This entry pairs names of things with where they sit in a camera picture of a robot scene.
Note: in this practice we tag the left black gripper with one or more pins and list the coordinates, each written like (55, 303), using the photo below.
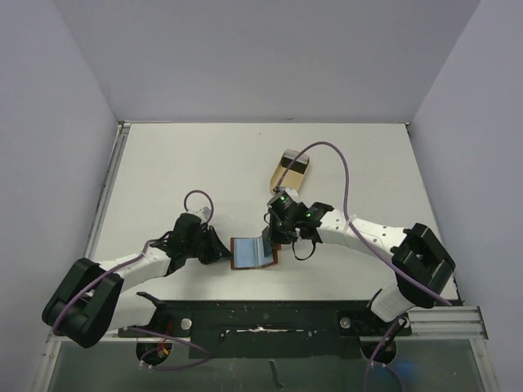
(217, 250)

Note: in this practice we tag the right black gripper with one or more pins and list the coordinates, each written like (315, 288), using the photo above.
(275, 235)

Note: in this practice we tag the brown leather card holder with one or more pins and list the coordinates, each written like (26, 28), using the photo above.
(248, 254)

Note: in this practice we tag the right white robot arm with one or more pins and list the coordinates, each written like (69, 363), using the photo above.
(420, 262)

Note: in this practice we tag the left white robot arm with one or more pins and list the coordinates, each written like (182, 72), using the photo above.
(96, 297)

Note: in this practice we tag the tan oval cardboard tray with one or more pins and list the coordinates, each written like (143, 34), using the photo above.
(284, 177)

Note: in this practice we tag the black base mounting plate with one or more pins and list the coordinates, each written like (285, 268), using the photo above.
(270, 329)

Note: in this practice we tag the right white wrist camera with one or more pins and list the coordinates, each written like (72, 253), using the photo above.
(291, 192)

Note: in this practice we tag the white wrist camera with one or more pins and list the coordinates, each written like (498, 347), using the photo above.
(291, 192)
(204, 213)

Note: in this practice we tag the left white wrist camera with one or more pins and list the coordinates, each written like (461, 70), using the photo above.
(204, 213)

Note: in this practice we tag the aluminium rail front right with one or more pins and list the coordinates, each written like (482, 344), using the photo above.
(447, 323)

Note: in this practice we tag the aluminium rail left edge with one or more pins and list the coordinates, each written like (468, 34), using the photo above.
(52, 347)

